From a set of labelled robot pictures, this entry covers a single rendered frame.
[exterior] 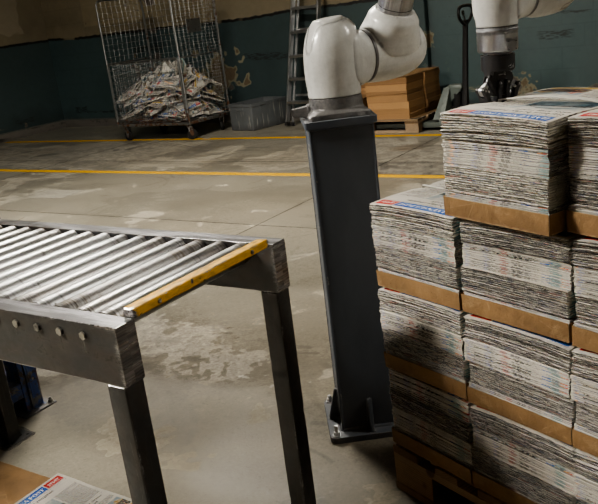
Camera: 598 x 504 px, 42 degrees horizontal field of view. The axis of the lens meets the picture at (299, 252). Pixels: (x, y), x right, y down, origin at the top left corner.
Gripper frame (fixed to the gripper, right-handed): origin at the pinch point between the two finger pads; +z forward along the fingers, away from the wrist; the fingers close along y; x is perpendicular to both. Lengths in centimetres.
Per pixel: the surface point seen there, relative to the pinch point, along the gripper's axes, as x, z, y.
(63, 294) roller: 36, 17, -95
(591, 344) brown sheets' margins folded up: -37, 33, -18
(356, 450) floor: 47, 97, -14
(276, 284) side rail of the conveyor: 25, 26, -49
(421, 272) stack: 9.0, 28.5, -18.4
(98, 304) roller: 23, 17, -92
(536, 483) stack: -24, 71, -19
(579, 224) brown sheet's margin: -33.8, 9.3, -17.6
